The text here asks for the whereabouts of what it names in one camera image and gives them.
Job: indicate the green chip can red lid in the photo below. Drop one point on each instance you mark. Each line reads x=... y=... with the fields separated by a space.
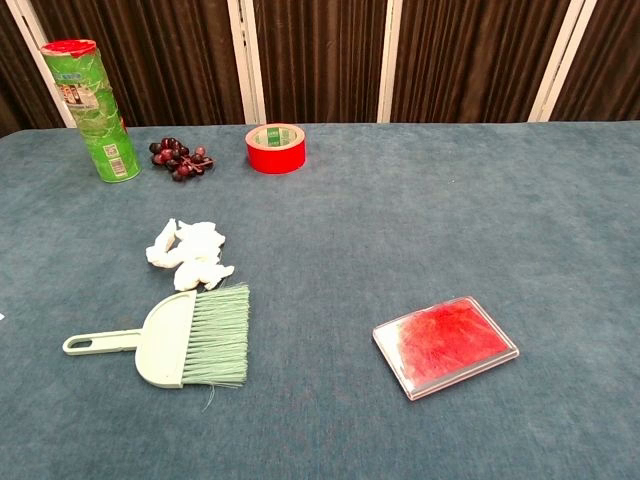
x=95 y=115

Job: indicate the brown pleated curtain panel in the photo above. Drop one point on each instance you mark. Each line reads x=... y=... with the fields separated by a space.
x=320 y=60
x=610 y=60
x=470 y=60
x=15 y=90
x=170 y=60

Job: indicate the white screen frame post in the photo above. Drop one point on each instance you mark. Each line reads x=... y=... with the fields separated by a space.
x=560 y=65
x=247 y=65
x=390 y=65
x=40 y=60

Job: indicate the red tape roll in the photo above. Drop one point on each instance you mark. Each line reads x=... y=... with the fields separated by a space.
x=275 y=160

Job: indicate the clear case with red feather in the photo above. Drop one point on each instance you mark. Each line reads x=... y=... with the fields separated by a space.
x=445 y=345

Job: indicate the blue felt table cover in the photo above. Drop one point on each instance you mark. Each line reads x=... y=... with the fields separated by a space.
x=320 y=250

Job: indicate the dark red grape bunch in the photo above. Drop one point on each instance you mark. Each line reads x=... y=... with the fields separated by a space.
x=172 y=157

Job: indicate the mint green hand brush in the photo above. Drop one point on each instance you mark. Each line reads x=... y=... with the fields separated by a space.
x=165 y=340

